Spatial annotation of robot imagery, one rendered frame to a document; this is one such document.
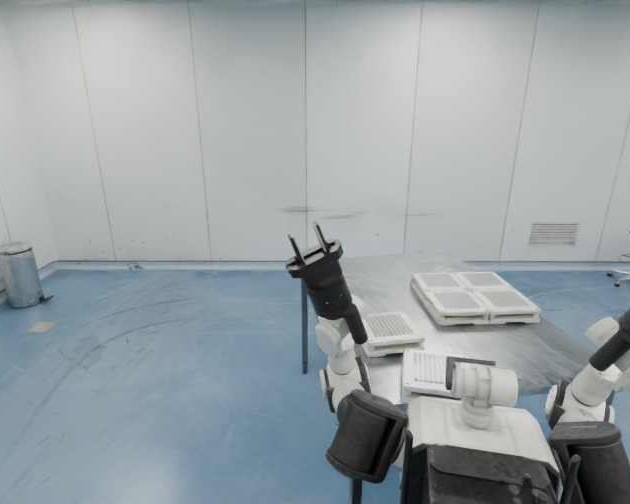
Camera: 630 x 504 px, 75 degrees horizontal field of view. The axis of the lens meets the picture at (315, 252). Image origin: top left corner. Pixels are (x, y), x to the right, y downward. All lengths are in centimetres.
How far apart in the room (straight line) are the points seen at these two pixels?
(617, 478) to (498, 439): 20
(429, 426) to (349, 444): 16
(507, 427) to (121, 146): 483
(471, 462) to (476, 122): 445
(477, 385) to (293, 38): 429
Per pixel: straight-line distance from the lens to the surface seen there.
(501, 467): 85
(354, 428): 88
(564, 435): 95
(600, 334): 105
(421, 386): 152
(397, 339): 177
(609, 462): 96
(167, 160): 505
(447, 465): 82
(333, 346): 94
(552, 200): 556
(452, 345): 192
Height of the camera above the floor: 186
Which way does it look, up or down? 19 degrees down
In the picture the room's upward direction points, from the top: straight up
